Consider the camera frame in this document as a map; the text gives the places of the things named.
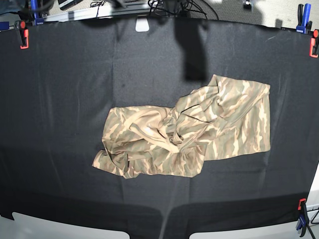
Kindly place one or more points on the blue clamp right front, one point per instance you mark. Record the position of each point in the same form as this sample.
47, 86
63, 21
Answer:
303, 219

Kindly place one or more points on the red clamp right rear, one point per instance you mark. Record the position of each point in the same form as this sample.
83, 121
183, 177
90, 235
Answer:
314, 45

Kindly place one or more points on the blue clamp left rear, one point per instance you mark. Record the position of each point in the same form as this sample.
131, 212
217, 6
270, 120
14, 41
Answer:
37, 18

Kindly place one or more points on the blue clamp right rear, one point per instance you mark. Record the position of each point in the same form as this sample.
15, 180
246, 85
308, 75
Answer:
304, 25

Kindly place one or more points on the aluminium rail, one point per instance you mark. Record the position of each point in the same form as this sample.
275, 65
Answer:
106, 11

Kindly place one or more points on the blue clamp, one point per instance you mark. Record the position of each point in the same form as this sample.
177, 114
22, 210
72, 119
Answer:
37, 18
303, 219
304, 25

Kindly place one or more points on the black table cloth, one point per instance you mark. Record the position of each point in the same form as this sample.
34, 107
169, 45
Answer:
55, 97

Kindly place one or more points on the camouflage t-shirt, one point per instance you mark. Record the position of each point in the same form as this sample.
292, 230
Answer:
224, 119

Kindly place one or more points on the red clamp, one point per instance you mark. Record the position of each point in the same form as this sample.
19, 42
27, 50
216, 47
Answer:
23, 32
314, 45

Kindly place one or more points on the red clamp left rear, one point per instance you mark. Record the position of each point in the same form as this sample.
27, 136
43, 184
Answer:
23, 32

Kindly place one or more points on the white tape patch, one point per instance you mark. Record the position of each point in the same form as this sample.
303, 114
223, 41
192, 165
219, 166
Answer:
142, 25

